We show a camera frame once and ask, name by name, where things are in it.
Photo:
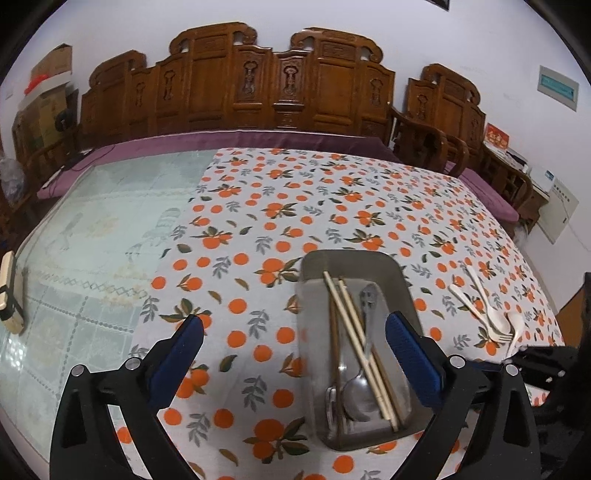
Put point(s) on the red gift box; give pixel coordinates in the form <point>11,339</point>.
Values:
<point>496,136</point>

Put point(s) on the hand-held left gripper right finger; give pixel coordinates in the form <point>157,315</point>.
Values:
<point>413,364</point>

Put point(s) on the green wall panel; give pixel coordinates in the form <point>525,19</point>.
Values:
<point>558,87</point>

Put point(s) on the large cardboard box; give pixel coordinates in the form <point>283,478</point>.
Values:
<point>44,115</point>

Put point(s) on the white plastic spoon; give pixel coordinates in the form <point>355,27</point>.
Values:
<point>515,325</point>
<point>496,321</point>

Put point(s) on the beige electrical panel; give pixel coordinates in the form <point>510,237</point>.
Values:
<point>561,210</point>

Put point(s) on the dark brown chopstick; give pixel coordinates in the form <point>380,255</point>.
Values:
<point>334,332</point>

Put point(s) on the white flat box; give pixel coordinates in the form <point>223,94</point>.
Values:
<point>48,87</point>

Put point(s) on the small cardboard box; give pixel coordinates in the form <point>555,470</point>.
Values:
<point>53,62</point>

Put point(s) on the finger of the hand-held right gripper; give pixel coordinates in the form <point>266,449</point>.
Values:
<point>540,355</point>

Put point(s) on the orange fruit print tablecloth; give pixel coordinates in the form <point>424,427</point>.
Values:
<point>323,198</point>

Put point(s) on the wooden side table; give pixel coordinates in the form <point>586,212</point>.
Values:
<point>531,198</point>

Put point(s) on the rectangular metal tray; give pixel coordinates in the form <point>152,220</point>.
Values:
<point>399,281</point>

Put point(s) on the long purple sofa cushion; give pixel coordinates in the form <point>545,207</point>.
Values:
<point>184,141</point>

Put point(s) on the metal spoon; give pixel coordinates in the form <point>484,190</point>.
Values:
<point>360,397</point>

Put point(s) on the wooden block with black band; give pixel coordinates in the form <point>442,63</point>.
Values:
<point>10,295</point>

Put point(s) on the red cloth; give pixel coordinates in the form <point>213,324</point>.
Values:
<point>36,82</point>

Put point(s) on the clear plastic bag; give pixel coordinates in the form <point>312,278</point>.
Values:
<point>10,180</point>

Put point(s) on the white plastic fork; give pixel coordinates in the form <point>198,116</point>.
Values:
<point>480,288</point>

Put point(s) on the carved wooden armchair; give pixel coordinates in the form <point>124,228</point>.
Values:
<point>443,106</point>

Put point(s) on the purple armchair cushion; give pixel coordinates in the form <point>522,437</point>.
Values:
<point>485,191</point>

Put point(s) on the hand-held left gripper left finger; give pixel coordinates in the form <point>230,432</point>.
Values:
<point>178,364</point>

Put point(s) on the carved wooden sofa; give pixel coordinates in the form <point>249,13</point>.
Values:
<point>207,83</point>

